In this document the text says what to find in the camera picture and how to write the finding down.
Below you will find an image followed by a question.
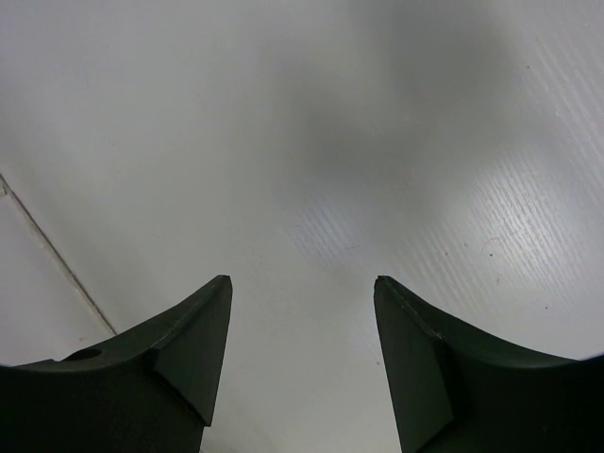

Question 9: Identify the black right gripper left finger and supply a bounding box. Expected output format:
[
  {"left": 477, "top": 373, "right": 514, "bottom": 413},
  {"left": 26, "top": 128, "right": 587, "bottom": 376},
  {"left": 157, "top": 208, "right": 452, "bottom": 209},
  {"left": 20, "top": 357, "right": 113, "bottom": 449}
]
[{"left": 1, "top": 276, "right": 232, "bottom": 452}]

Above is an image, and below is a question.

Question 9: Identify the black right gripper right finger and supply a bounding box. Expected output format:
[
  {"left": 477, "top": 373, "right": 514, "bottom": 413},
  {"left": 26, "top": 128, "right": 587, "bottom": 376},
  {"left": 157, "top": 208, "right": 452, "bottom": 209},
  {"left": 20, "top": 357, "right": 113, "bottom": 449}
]
[{"left": 374, "top": 276, "right": 603, "bottom": 452}]

